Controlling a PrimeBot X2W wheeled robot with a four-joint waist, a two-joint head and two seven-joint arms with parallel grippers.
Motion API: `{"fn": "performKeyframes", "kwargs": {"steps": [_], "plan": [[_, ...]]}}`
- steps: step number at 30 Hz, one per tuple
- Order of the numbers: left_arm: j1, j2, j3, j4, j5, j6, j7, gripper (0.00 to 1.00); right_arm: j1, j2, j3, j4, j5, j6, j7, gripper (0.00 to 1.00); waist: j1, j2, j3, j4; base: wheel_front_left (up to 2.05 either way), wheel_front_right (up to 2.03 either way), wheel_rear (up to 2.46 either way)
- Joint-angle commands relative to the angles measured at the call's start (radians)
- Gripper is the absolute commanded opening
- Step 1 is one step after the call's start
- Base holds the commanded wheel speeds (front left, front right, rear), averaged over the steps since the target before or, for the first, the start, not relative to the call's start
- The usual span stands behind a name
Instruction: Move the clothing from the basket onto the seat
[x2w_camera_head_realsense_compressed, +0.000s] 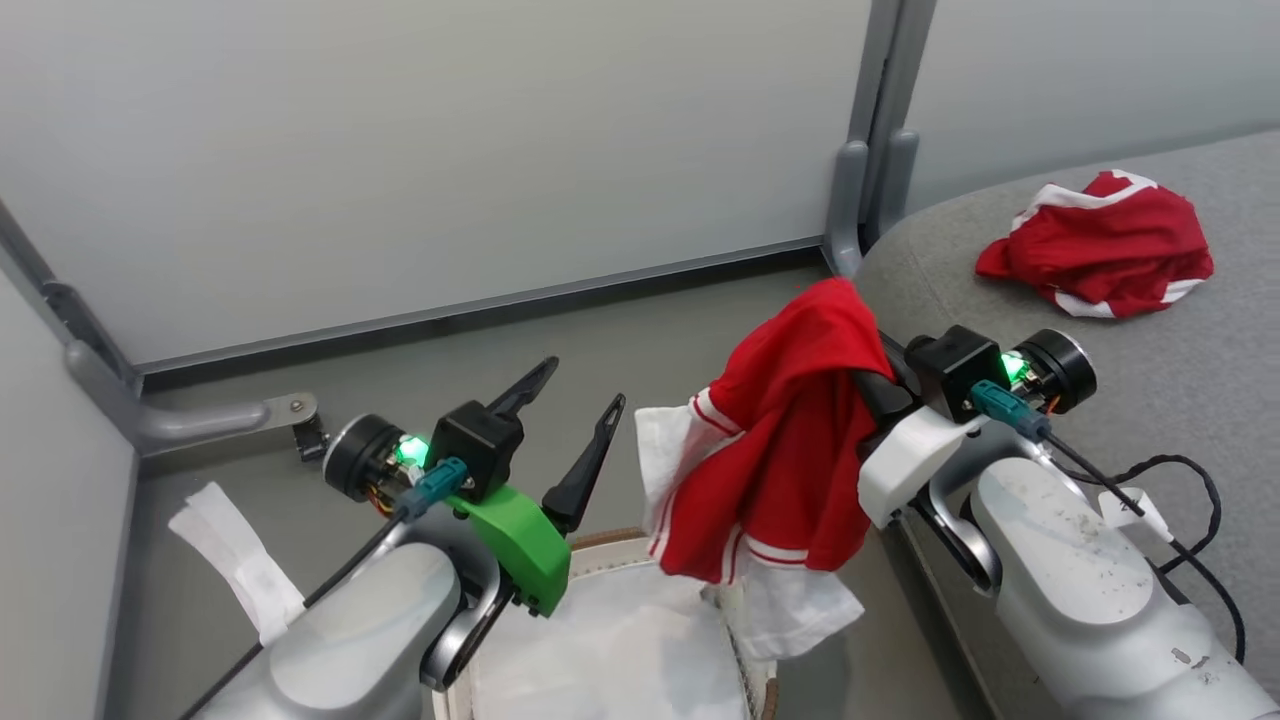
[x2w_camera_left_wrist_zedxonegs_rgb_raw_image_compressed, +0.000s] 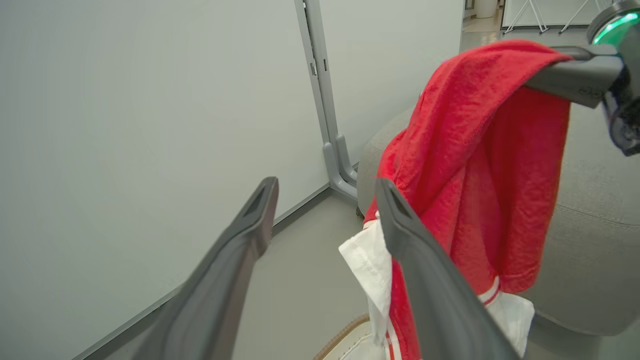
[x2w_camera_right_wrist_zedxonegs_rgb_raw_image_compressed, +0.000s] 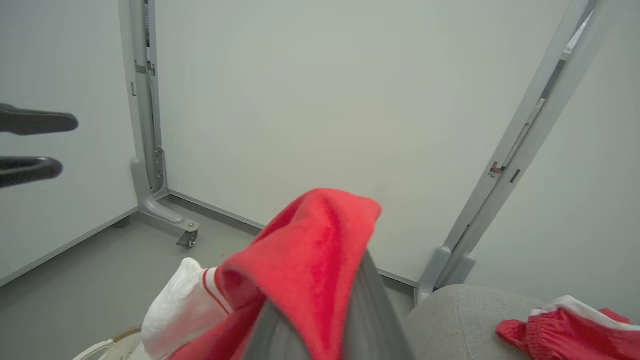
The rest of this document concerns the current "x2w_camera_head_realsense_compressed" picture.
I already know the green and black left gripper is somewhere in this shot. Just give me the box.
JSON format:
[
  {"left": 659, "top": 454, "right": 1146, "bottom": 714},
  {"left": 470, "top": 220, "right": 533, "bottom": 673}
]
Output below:
[{"left": 448, "top": 356, "right": 627, "bottom": 619}]

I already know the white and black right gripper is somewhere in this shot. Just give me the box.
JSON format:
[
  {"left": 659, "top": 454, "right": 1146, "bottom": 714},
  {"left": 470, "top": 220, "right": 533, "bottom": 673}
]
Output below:
[{"left": 852, "top": 368, "right": 991, "bottom": 531}]

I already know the red and white jersey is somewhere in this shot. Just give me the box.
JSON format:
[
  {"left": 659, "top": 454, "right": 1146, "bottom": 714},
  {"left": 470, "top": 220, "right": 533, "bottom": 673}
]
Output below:
[{"left": 634, "top": 277, "right": 897, "bottom": 663}]

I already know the red and white shirt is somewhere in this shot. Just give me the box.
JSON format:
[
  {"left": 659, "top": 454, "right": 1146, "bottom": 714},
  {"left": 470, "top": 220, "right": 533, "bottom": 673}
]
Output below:
[{"left": 975, "top": 169, "right": 1217, "bottom": 320}]

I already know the grey fabric sofa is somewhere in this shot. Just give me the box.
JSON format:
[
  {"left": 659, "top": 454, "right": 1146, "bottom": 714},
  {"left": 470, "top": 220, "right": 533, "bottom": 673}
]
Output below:
[{"left": 853, "top": 128, "right": 1280, "bottom": 720}]

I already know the black caster wheel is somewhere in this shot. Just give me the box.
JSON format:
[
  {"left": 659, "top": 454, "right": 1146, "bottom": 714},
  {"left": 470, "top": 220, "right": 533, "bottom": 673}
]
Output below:
[{"left": 292, "top": 412, "right": 332, "bottom": 464}]

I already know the round wicker laundry basket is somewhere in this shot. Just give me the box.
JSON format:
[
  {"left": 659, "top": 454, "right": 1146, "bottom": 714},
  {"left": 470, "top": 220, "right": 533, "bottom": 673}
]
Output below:
[{"left": 432, "top": 528, "right": 781, "bottom": 720}]

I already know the white tape strip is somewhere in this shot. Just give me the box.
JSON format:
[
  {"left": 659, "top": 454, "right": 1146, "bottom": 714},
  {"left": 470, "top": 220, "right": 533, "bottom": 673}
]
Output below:
[{"left": 167, "top": 481, "right": 307, "bottom": 647}]

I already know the grey metal partition foot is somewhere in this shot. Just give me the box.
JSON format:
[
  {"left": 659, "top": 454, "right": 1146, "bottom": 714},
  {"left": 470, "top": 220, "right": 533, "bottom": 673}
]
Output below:
[{"left": 65, "top": 340, "right": 319, "bottom": 457}]

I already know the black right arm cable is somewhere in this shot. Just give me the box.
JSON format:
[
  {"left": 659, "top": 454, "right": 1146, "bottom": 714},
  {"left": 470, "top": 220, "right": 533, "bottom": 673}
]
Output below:
[{"left": 969, "top": 380, "right": 1249, "bottom": 666}]

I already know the grey partition bottom rail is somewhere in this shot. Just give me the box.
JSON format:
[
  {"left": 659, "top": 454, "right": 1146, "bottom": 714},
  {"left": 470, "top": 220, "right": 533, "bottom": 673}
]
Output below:
[{"left": 135, "top": 235, "right": 827, "bottom": 391}]

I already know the grey partition post foot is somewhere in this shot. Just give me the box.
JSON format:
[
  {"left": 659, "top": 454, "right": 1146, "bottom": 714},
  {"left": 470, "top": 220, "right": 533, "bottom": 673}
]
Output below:
[
  {"left": 822, "top": 140, "right": 870, "bottom": 280},
  {"left": 877, "top": 128, "right": 920, "bottom": 237}
]

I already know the white cable tag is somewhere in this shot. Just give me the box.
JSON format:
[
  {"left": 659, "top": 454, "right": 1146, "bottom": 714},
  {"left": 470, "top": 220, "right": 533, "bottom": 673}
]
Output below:
[{"left": 1097, "top": 486, "right": 1174, "bottom": 544}]

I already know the grey partition corner post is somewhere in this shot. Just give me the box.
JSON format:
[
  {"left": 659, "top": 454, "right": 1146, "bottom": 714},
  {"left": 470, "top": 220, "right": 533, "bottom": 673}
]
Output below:
[
  {"left": 0, "top": 200, "right": 143, "bottom": 393},
  {"left": 845, "top": 0, "right": 939, "bottom": 241}
]

